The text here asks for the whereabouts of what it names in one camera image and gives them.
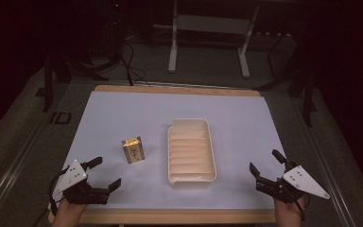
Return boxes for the metal floor rail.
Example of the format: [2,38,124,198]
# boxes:
[297,124,358,227]
[0,117,53,226]

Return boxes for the white table sheet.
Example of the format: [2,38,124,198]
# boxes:
[48,90,293,211]

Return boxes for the black stand legs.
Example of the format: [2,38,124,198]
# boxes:
[254,31,319,128]

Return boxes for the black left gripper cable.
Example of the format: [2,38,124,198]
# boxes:
[31,166,71,227]

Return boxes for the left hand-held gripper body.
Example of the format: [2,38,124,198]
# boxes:
[52,159,112,205]

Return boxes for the black floor cable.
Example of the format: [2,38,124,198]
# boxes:
[118,39,152,87]

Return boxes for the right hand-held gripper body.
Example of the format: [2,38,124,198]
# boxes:
[255,160,331,204]

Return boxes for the white ribbed plastic tray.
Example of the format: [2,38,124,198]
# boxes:
[166,117,218,190]

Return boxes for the white metal stand frame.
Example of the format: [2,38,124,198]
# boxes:
[167,0,261,79]

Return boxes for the black tripod stand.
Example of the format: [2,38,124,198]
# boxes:
[35,53,111,114]

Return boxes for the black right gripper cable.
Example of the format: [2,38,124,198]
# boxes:
[292,192,311,222]

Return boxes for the small yellow box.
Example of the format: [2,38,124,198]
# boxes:
[121,135,146,165]

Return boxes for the person's right hand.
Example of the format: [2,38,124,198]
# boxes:
[273,197,306,227]

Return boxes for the person's left hand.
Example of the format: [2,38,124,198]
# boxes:
[50,199,88,227]

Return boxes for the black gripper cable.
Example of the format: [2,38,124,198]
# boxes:
[31,166,71,227]
[292,192,311,222]

